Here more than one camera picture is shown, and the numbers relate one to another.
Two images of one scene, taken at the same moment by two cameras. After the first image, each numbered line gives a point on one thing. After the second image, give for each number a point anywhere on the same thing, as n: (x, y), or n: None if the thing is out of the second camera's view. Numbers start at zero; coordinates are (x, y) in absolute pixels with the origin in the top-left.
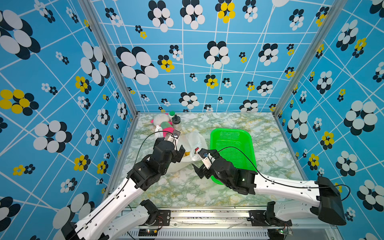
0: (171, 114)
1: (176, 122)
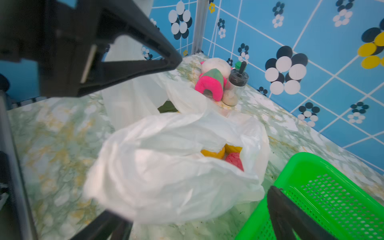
0: (238, 65)
1: (235, 85)
